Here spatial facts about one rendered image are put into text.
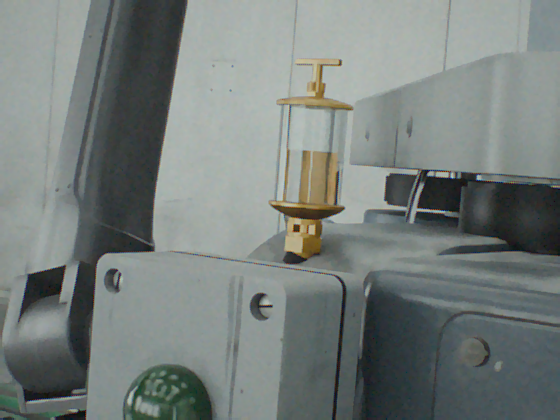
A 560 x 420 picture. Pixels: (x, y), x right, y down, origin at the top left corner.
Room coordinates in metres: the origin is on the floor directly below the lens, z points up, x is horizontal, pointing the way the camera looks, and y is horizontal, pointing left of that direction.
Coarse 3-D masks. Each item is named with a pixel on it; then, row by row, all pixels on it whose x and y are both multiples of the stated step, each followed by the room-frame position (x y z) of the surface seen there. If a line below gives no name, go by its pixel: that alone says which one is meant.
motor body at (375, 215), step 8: (376, 208) 0.91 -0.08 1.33; (368, 216) 0.85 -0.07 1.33; (376, 216) 0.84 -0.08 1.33; (384, 216) 0.83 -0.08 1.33; (392, 216) 0.82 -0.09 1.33; (400, 216) 0.82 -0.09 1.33; (416, 216) 0.82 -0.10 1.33; (424, 216) 0.82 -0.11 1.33; (432, 216) 0.83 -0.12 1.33; (440, 216) 0.85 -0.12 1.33; (448, 216) 0.85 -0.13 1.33
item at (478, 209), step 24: (480, 192) 0.46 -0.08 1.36; (504, 192) 0.45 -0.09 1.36; (528, 192) 0.45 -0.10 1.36; (552, 192) 0.44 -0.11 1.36; (480, 216) 0.46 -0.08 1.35; (504, 216) 0.45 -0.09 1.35; (528, 216) 0.44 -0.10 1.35; (552, 216) 0.44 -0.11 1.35; (528, 240) 0.44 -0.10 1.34; (552, 240) 0.44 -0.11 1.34
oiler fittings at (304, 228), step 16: (304, 64) 0.41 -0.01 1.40; (320, 64) 0.41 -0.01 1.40; (336, 64) 0.41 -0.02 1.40; (320, 80) 0.41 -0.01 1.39; (304, 96) 0.41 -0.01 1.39; (320, 96) 0.41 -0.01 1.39; (288, 208) 0.40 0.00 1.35; (304, 208) 0.40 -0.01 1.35; (320, 208) 0.40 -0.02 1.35; (336, 208) 0.40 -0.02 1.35; (288, 224) 0.41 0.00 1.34; (304, 224) 0.41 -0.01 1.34; (320, 224) 0.41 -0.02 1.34; (288, 240) 0.41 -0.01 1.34; (304, 240) 0.40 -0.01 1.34; (320, 240) 0.41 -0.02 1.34; (304, 256) 0.41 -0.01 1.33
